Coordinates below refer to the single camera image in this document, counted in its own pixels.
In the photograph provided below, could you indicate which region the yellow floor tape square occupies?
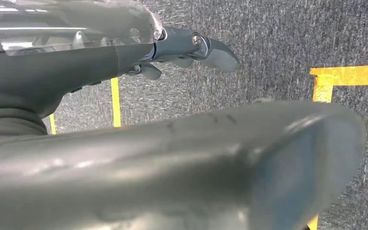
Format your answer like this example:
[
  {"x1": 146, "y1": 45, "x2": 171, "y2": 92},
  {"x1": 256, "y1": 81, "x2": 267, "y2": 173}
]
[{"x1": 48, "y1": 78, "x2": 122, "y2": 136}]

